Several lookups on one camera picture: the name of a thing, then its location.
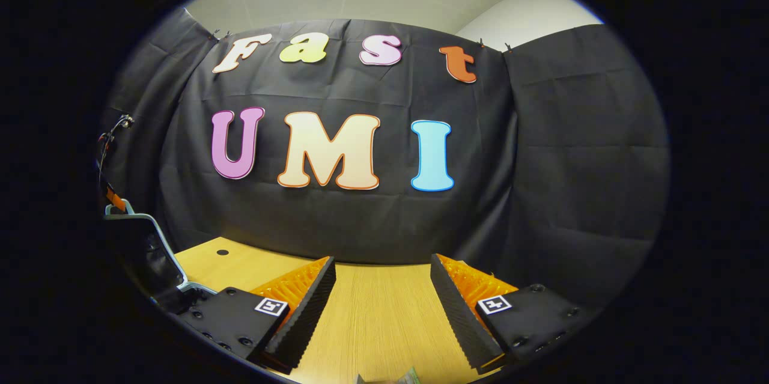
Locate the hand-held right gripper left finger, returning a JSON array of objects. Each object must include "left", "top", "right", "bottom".
[{"left": 178, "top": 256, "right": 337, "bottom": 374}]

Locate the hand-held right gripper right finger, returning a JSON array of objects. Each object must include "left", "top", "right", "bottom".
[{"left": 430, "top": 254, "right": 597, "bottom": 371}]

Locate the light blue suitcase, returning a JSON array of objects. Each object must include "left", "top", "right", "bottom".
[{"left": 103, "top": 203, "right": 220, "bottom": 315}]

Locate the pale green skincare tube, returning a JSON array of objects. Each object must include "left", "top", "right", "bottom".
[{"left": 354, "top": 366, "right": 422, "bottom": 384}]

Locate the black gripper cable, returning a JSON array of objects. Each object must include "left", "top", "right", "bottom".
[{"left": 96, "top": 114, "right": 136, "bottom": 192}]

